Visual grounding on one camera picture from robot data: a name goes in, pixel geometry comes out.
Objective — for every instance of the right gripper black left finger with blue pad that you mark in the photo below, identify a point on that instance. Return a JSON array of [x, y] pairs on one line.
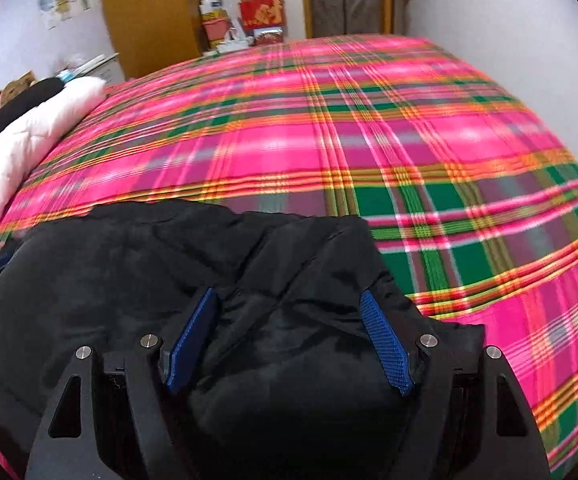
[[118, 414]]

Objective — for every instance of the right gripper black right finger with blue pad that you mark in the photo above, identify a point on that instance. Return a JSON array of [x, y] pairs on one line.
[[467, 416]]

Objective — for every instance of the black puffer jacket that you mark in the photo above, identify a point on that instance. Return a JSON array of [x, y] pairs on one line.
[[289, 385]]

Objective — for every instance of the pink plaid bed sheet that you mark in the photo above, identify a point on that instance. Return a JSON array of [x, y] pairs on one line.
[[472, 200]]

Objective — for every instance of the white pink puffer coat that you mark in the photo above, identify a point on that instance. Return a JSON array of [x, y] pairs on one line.
[[28, 139]]

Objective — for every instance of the black fur coat collar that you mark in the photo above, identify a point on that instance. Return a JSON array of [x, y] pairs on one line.
[[28, 99]]

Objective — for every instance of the pink storage basket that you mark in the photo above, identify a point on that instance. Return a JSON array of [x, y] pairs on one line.
[[216, 30]]

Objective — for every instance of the wooden wardrobe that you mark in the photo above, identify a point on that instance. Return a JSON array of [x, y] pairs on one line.
[[152, 34]]

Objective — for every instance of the red gift box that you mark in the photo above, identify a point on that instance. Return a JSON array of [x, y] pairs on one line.
[[259, 14]]

